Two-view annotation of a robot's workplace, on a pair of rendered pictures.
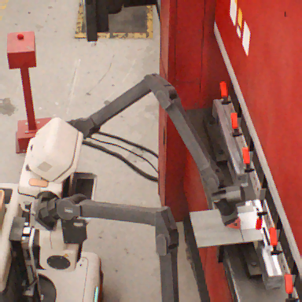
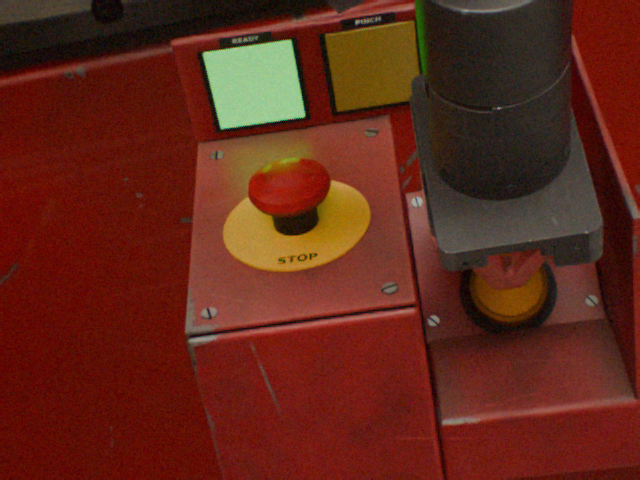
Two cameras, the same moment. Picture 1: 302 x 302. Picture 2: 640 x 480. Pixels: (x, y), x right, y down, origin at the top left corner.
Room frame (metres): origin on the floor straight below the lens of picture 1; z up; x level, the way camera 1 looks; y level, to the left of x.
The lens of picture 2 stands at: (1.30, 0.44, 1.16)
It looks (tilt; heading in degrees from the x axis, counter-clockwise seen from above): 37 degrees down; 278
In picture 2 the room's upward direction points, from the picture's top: 11 degrees counter-clockwise
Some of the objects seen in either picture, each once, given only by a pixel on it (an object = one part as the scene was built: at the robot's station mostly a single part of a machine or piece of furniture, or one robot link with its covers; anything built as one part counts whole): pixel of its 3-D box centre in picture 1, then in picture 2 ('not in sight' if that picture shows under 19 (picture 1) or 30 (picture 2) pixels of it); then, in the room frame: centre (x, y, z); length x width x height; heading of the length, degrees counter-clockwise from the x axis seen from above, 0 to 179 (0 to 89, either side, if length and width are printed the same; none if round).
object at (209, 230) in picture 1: (225, 226); not in sight; (1.84, -0.21, 1.00); 0.26 x 0.18 x 0.01; 101
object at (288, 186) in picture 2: not in sight; (292, 204); (1.38, -0.07, 0.79); 0.04 x 0.04 x 0.04
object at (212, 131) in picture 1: (215, 140); not in sight; (2.45, -0.18, 0.89); 0.30 x 0.05 x 0.03; 11
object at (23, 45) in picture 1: (27, 92); not in sight; (3.30, 0.92, 0.41); 0.25 x 0.20 x 0.83; 101
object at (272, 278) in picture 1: (262, 243); not in sight; (1.82, -0.37, 0.92); 0.39 x 0.06 x 0.10; 11
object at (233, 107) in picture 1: (241, 104); not in sight; (2.29, -0.27, 1.26); 0.15 x 0.09 x 0.17; 11
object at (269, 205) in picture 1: (280, 212); not in sight; (1.70, -0.39, 1.26); 0.15 x 0.09 x 0.17; 11
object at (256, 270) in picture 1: (247, 247); not in sight; (1.82, -0.31, 0.89); 0.30 x 0.05 x 0.03; 11
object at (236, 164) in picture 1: (230, 141); not in sight; (2.41, -0.25, 0.92); 0.50 x 0.06 x 0.10; 11
